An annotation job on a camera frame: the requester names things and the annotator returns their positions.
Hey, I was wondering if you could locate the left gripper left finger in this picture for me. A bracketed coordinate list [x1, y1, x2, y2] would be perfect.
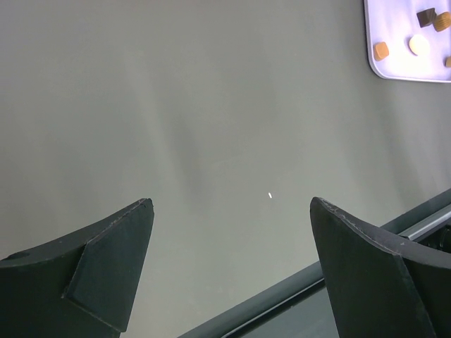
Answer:
[1, 199, 154, 337]

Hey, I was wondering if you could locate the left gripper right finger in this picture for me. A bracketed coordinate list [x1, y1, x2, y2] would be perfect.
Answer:
[310, 197, 450, 337]

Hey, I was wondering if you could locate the round white caramel chocolate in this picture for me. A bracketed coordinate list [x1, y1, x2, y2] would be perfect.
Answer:
[408, 35, 430, 56]

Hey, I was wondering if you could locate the dark square chocolate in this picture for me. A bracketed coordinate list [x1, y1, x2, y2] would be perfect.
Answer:
[416, 8, 437, 28]

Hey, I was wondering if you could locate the ridged caramel chocolate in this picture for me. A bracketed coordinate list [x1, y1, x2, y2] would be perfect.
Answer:
[433, 11, 451, 32]

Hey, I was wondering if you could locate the caramel square chocolate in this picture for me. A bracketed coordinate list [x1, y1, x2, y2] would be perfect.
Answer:
[373, 42, 390, 61]

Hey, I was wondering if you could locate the lilac plastic tray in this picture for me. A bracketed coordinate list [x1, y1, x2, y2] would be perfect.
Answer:
[363, 1, 450, 83]

